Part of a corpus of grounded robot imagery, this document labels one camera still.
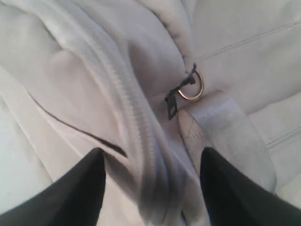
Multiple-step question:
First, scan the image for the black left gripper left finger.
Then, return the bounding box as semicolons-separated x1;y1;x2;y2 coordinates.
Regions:
0;148;106;226

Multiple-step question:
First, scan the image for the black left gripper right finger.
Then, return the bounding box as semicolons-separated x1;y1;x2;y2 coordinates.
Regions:
200;147;301;226

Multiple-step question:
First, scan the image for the metal key ring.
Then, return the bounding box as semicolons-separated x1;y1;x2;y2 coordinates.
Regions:
177;70;205;103

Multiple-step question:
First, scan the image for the beige duffel bag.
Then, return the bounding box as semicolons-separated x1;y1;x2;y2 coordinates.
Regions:
0;0;301;226

